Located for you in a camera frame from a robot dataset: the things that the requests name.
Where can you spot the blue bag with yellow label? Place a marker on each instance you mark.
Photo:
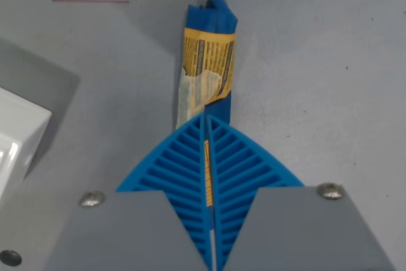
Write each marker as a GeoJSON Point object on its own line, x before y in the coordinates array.
{"type": "Point", "coordinates": [209, 61]}

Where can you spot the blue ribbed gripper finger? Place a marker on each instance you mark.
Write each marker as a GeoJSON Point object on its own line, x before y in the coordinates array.
{"type": "Point", "coordinates": [253, 195]}
{"type": "Point", "coordinates": [165, 188]}

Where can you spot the white electrical socket box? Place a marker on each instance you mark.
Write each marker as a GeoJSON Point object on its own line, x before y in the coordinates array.
{"type": "Point", "coordinates": [19, 137]}

